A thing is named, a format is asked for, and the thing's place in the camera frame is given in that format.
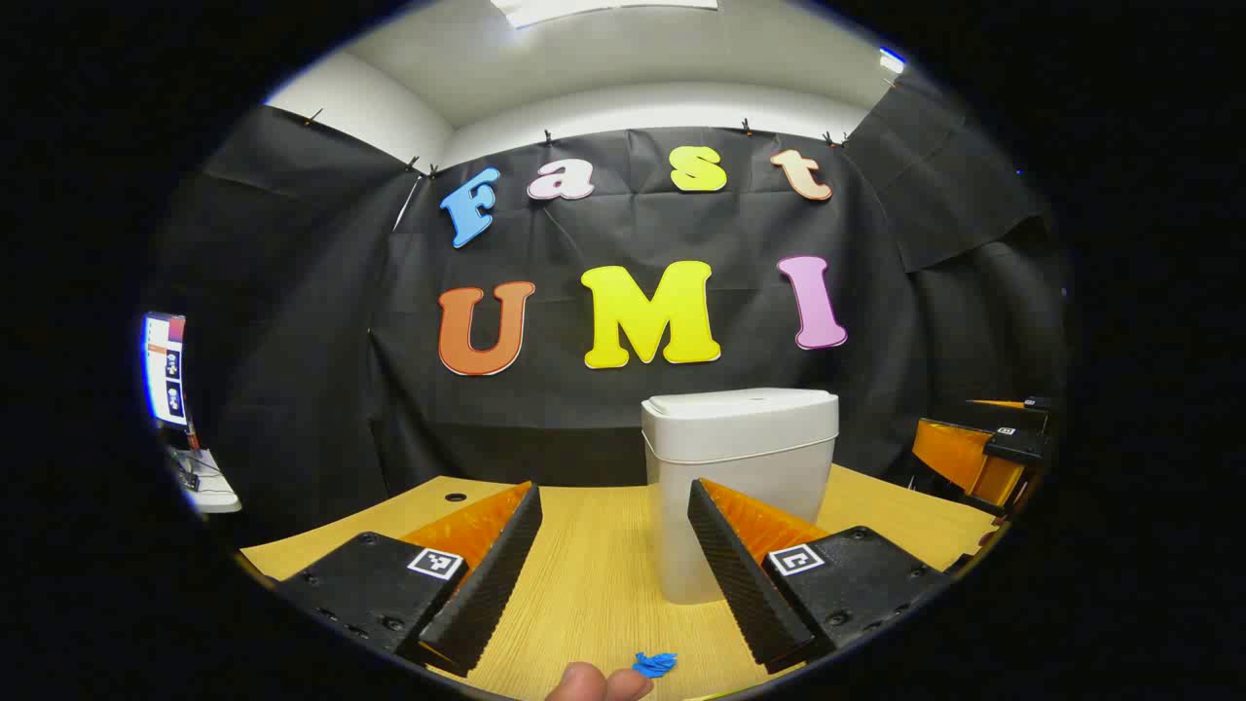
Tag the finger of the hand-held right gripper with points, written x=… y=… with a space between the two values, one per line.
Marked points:
x=1037 y=402
x=1017 y=448

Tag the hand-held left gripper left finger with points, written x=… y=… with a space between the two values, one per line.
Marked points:
x=492 y=584

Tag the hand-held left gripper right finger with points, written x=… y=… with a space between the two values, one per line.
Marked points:
x=745 y=584

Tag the blue paper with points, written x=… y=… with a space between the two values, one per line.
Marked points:
x=654 y=665

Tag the white desktop garbage bin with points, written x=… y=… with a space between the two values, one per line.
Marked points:
x=740 y=438

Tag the wooden desktop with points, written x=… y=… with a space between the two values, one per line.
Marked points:
x=594 y=584

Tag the white side table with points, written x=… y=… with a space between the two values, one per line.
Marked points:
x=209 y=492

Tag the black backdrop cloth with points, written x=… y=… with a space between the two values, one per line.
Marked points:
x=604 y=234

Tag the ceiling light panel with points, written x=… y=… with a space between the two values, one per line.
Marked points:
x=604 y=10
x=893 y=60

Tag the computer monitor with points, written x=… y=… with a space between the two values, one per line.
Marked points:
x=165 y=370

